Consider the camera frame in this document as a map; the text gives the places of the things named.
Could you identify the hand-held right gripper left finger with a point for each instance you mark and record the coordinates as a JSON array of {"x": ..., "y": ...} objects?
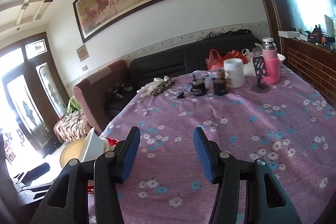
[{"x": 130, "y": 153}]

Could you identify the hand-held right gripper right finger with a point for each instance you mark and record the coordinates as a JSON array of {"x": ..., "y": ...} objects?
[{"x": 204, "y": 153}]

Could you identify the red scalloped plate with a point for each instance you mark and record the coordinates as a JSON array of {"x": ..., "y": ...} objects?
[{"x": 111, "y": 142}]

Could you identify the large white bowl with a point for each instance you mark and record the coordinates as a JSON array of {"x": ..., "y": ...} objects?
[{"x": 92, "y": 145}]

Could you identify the cream bowl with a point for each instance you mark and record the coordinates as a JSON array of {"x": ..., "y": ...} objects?
[{"x": 69, "y": 154}]

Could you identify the purple floral tablecloth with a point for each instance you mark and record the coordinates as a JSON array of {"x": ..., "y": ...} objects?
[{"x": 210, "y": 108}]

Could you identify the black power adapter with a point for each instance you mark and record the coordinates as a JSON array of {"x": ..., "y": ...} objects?
[{"x": 181, "y": 95}]

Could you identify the dark cloth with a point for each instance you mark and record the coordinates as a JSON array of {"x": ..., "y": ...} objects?
[{"x": 119, "y": 90}]

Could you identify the black cylindrical motor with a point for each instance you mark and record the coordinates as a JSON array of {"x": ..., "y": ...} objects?
[{"x": 199, "y": 88}]

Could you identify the tiger print blanket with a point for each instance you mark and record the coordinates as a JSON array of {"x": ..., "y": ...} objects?
[{"x": 71, "y": 126}]

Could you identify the maroon armchair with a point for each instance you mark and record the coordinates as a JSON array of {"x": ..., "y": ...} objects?
[{"x": 89, "y": 98}]

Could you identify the dark jar with wooden cap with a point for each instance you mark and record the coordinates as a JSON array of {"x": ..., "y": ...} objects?
[{"x": 220, "y": 86}]

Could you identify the green cloth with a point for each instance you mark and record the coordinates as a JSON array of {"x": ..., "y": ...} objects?
[{"x": 73, "y": 105}]

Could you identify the white plastic jar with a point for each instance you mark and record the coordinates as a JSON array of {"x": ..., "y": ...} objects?
[{"x": 235, "y": 74}]

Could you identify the red plastic bag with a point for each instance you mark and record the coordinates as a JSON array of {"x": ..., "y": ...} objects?
[{"x": 214, "y": 61}]

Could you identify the black case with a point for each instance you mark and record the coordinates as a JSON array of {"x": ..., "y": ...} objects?
[{"x": 38, "y": 171}]

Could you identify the black sofa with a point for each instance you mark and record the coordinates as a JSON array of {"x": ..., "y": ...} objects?
[{"x": 162, "y": 63}]

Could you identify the white paper cup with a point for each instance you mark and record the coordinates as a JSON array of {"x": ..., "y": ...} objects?
[{"x": 249, "y": 69}]

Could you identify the black phone stand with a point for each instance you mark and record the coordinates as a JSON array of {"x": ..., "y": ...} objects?
[{"x": 260, "y": 66}]

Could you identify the pink thermos with knitted sleeve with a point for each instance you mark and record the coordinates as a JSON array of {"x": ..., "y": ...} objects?
[{"x": 271, "y": 66}]

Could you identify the clear plastic bag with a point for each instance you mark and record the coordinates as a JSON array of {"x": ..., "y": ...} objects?
[{"x": 252, "y": 53}]

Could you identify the black cloth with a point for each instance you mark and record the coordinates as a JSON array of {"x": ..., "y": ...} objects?
[{"x": 231, "y": 33}]

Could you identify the small white bowl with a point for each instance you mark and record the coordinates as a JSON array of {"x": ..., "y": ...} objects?
[{"x": 281, "y": 57}]

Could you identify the wooden glass door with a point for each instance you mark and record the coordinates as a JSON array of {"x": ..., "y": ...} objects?
[{"x": 30, "y": 69}]

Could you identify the brown wooden sideboard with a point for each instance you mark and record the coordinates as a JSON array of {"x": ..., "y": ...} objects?
[{"x": 307, "y": 61}]

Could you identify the white flat box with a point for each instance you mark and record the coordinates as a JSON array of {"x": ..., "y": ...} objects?
[{"x": 288, "y": 34}]

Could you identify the black orange tool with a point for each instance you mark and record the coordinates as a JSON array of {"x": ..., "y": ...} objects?
[{"x": 317, "y": 35}]

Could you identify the wall switch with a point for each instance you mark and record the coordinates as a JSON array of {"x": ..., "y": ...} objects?
[{"x": 84, "y": 68}]

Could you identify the wall plaque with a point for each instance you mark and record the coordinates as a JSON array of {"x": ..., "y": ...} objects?
[{"x": 83, "y": 53}]

